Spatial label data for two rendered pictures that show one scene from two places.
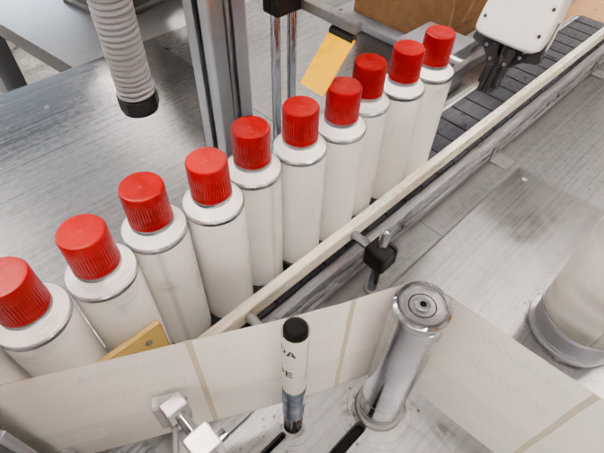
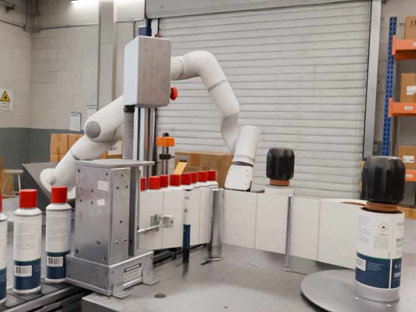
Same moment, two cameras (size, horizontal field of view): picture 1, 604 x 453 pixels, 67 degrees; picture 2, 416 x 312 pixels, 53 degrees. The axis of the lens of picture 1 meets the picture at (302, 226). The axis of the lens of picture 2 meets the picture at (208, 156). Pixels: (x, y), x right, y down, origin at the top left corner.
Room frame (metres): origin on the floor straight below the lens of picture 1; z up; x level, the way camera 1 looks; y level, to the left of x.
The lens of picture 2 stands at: (-0.90, 0.20, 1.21)
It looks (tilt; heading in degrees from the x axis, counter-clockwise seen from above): 3 degrees down; 347
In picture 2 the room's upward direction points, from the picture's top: 2 degrees clockwise
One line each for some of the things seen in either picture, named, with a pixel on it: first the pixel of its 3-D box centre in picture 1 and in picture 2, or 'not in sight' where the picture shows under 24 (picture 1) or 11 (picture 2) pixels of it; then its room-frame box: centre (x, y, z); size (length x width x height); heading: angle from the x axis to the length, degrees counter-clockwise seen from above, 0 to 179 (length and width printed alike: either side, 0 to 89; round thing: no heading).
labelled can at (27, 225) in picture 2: not in sight; (27, 241); (-0.02, 0.35, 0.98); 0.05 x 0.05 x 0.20
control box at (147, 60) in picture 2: not in sight; (147, 74); (0.37, 0.10, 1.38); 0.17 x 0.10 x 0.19; 11
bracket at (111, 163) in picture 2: not in sight; (115, 162); (0.01, 0.19, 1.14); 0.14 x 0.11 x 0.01; 136
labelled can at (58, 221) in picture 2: not in sight; (58, 233); (0.04, 0.30, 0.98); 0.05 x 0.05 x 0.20
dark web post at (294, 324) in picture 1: (294, 386); (187, 225); (0.13, 0.00, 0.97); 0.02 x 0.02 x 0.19
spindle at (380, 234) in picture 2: not in sight; (380, 225); (-0.16, -0.35, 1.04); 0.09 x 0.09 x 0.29
